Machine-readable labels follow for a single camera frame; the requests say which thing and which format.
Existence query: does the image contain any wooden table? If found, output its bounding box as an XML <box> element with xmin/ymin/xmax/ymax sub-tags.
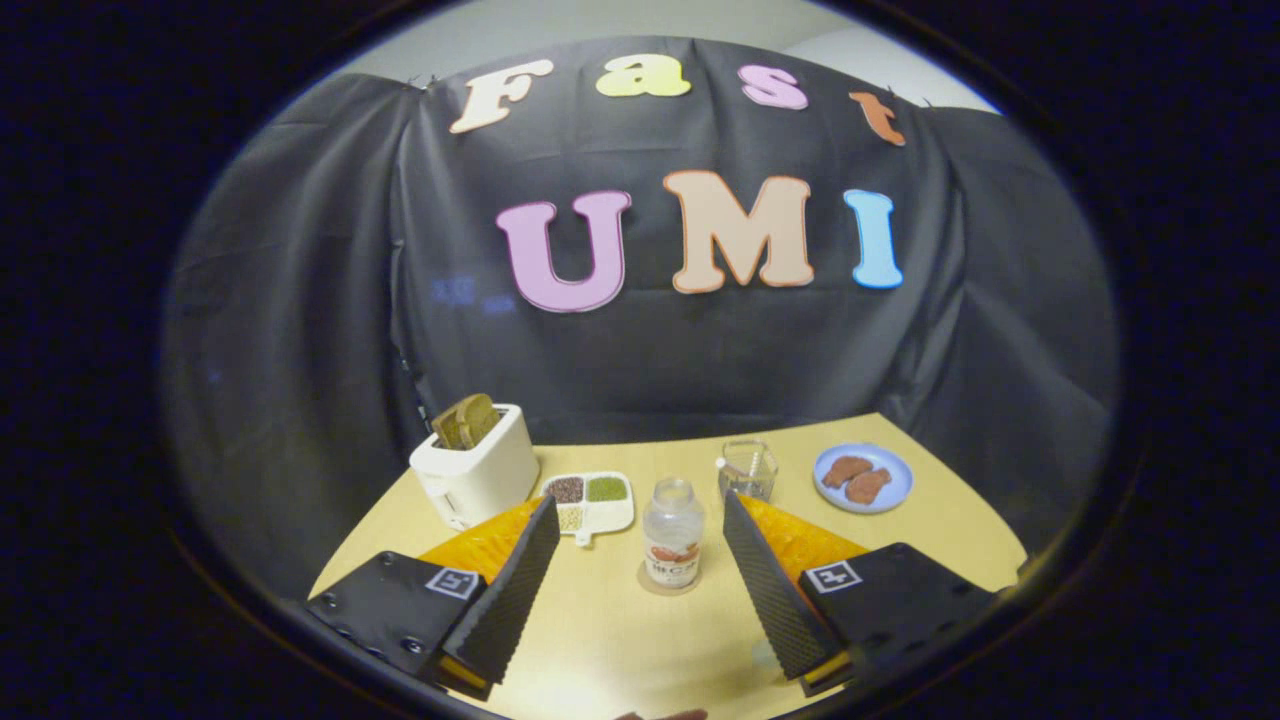
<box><xmin>310</xmin><ymin>412</ymin><xmax>1029</xmax><ymax>720</ymax></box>

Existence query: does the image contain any round brown coaster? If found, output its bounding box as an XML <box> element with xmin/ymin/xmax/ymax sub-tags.
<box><xmin>637</xmin><ymin>562</ymin><xmax>702</xmax><ymax>597</ymax></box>

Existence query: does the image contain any clear glass cup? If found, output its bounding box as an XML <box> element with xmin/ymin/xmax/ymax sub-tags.
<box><xmin>716</xmin><ymin>438</ymin><xmax>780</xmax><ymax>503</ymax></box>

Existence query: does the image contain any white toaster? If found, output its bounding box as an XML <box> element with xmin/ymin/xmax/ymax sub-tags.
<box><xmin>409</xmin><ymin>403</ymin><xmax>541</xmax><ymax>531</ymax></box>

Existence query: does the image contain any white divided dish with beans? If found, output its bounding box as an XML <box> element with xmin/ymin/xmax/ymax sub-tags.
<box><xmin>541</xmin><ymin>471</ymin><xmax>636</xmax><ymax>548</ymax></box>

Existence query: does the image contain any black backdrop cloth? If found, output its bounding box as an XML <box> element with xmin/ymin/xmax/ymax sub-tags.
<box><xmin>160</xmin><ymin>36</ymin><xmax>1121</xmax><ymax>601</ymax></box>

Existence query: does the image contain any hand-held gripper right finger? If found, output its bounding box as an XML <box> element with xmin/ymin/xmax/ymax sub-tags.
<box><xmin>722</xmin><ymin>489</ymin><xmax>999</xmax><ymax>698</ymax></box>

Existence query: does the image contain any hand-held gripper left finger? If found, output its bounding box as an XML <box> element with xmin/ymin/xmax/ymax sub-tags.
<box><xmin>304</xmin><ymin>494</ymin><xmax>562</xmax><ymax>702</ymax></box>

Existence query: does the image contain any blue plate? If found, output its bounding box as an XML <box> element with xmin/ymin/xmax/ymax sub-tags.
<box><xmin>813</xmin><ymin>443</ymin><xmax>915</xmax><ymax>515</ymax></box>

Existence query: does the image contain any clear plastic juice bottle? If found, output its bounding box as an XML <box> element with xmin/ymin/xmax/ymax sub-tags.
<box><xmin>643</xmin><ymin>477</ymin><xmax>705</xmax><ymax>590</ymax></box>

